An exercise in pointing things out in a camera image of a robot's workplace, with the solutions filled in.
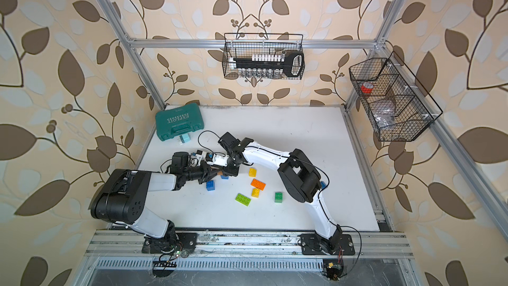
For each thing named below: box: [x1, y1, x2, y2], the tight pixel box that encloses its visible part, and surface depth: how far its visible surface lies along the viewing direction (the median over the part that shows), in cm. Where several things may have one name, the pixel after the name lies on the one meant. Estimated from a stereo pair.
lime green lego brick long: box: [234, 192, 252, 207], surface depth 87 cm
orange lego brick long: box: [250, 178, 267, 191], surface depth 91 cm
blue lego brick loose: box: [205, 180, 215, 192], surface depth 88 cm
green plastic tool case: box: [154, 103, 205, 142], surface depth 110 cm
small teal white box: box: [179, 133, 191, 144], surface depth 107 cm
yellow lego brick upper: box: [248, 167, 258, 178], surface depth 94 cm
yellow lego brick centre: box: [251, 188, 260, 198], surface depth 88 cm
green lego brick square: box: [274, 191, 284, 204], surface depth 84 cm
